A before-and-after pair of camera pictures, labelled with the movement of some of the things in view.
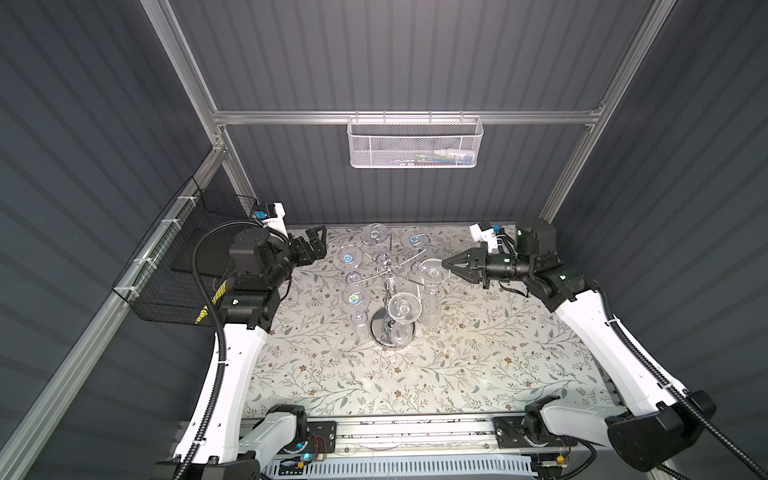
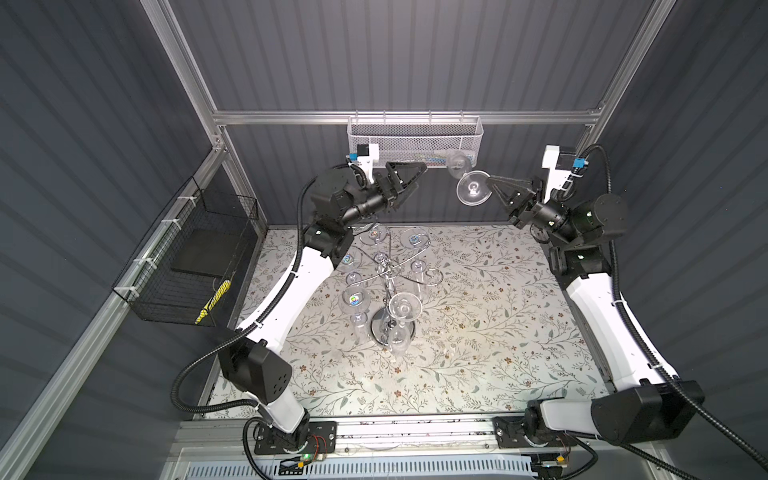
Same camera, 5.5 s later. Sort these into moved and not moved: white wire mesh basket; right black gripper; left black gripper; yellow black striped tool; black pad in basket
Moved: right black gripper; left black gripper
Not moved: white wire mesh basket; yellow black striped tool; black pad in basket
